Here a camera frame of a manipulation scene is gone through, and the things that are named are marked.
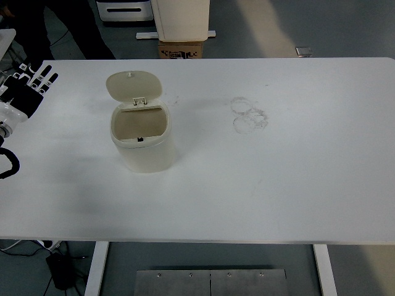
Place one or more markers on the white flat floor bar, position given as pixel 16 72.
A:
pixel 146 35

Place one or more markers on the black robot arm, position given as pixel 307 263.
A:
pixel 14 163

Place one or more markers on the large cream plastic bin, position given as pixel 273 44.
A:
pixel 182 18

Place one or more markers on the cream trash bin body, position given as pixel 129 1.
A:
pixel 148 154

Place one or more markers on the white table leg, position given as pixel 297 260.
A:
pixel 97 268
pixel 325 271

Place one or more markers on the grey metal plate with screws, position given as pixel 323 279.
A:
pixel 172 285
pixel 247 285

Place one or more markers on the white appliance with dark slot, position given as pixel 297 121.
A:
pixel 123 10

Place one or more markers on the grey floor socket plate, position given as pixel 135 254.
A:
pixel 304 51

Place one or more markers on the cream trash bin lid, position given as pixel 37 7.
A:
pixel 132 86

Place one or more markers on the brown printed cardboard box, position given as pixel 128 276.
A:
pixel 180 49

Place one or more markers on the white side table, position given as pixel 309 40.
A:
pixel 6 40

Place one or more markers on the black power adapter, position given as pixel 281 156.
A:
pixel 60 271

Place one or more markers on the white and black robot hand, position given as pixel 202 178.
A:
pixel 24 98

